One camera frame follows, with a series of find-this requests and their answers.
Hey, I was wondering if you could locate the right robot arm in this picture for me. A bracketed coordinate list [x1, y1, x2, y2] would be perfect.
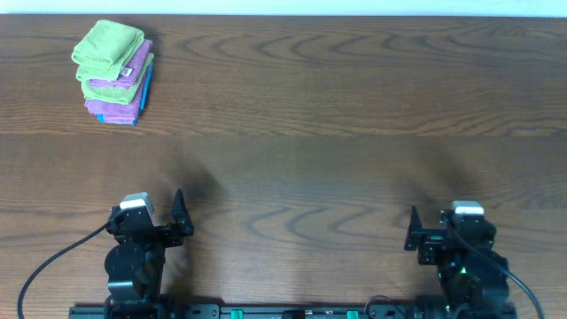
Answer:
[404, 201, 517, 318]

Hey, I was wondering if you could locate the green folded cloth in stack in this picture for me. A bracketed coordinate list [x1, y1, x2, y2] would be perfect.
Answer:
[82, 53, 154, 105]

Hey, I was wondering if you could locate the blue folded cloth at bottom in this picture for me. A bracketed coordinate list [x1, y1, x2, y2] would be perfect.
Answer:
[96, 63, 154, 126]

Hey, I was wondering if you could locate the purple folded cloth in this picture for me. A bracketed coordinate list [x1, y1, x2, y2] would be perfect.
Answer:
[82, 82, 145, 124]
[89, 40, 153, 89]

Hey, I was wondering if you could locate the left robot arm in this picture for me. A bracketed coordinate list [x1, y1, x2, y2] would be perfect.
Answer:
[104, 190, 194, 318]

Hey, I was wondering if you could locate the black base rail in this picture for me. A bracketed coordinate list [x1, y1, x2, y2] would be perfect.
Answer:
[68, 302, 517, 319]

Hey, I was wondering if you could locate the light green microfiber cloth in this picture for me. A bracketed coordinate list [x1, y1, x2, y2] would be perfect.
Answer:
[71, 19, 144, 82]

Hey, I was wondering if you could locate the lower purple folded cloth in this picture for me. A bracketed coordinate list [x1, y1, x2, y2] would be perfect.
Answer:
[82, 82, 145, 124]

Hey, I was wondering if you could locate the top purple folded cloth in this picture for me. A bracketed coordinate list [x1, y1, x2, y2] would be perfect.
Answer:
[89, 40, 153, 89]

